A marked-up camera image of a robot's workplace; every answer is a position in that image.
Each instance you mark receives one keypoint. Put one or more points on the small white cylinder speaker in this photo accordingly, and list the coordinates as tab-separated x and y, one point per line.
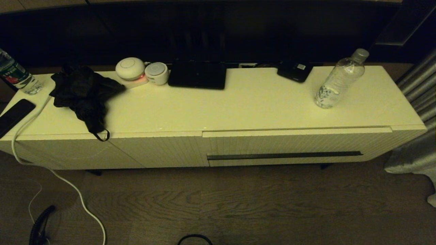
156	73

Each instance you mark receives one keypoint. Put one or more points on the black smartphone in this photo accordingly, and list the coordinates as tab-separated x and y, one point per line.
13	115

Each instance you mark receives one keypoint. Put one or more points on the black flat box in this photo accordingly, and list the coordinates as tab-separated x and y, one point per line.
197	75

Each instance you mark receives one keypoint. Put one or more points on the white wall socket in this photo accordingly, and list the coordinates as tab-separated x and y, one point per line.
248	65

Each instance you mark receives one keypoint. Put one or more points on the white round dome device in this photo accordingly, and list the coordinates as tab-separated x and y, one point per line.
129	68

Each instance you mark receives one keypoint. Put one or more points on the dark framed wall panel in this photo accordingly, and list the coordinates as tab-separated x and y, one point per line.
405	23

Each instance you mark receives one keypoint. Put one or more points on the grey curtain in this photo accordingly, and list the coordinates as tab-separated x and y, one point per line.
419	88

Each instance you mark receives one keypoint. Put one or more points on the water bottle with green label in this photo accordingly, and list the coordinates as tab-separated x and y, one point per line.
15	75

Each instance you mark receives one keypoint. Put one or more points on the clear bottle with grey cap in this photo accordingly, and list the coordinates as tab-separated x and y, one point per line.
335	85

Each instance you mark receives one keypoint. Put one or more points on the flat white base with red light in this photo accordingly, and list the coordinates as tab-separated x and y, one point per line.
137	82

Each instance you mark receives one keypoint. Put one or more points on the white low cabinet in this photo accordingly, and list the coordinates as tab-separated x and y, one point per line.
238	102

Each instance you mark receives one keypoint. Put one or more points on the small black device with label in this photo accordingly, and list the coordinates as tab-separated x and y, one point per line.
294	73

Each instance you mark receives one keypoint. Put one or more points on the black crumpled cloth bag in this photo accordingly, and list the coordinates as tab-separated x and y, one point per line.
81	92

